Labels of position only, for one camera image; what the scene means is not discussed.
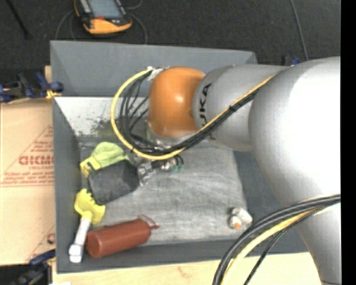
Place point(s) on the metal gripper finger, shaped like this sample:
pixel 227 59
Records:
pixel 146 168
pixel 144 179

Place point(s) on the light green cloth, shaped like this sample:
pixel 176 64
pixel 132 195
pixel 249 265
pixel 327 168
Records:
pixel 108 154

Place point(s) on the dark grey sponge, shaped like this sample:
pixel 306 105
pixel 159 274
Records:
pixel 112 183

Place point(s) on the grey metal bin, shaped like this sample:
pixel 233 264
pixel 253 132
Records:
pixel 178 200

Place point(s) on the yellow plastic toy piece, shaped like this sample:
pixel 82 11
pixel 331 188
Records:
pixel 85 166

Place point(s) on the red-brown squeeze bottle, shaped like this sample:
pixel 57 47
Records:
pixel 118 238

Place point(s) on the small white and orange toy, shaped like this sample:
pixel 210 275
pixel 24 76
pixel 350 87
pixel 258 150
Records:
pixel 238 217

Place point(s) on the brown cardboard board, red print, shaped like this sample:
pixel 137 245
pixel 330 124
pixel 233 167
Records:
pixel 23 194

